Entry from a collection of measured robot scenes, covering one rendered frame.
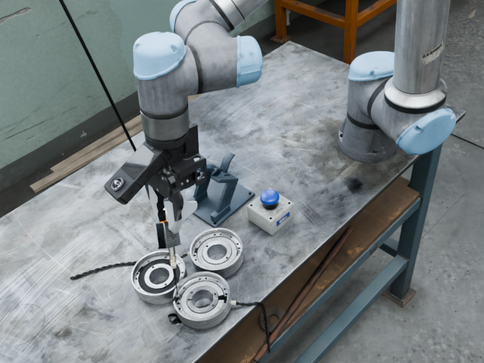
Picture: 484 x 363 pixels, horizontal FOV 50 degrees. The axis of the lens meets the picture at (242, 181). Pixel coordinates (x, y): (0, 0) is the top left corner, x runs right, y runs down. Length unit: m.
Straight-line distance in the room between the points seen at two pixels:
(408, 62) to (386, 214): 0.59
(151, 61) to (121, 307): 0.50
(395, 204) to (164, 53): 0.93
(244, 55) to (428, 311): 1.37
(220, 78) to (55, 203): 0.63
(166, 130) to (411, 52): 0.45
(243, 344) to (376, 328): 0.76
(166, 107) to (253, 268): 0.40
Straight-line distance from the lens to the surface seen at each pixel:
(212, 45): 0.80
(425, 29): 0.95
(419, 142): 1.07
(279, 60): 1.61
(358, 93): 1.16
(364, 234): 1.42
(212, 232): 1.06
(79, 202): 1.26
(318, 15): 3.06
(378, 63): 1.15
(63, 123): 2.70
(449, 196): 2.34
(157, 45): 0.76
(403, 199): 1.52
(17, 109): 2.56
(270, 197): 1.06
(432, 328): 1.94
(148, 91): 0.77
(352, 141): 1.23
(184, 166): 0.87
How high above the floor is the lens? 1.63
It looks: 44 degrees down
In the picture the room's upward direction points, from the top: 7 degrees counter-clockwise
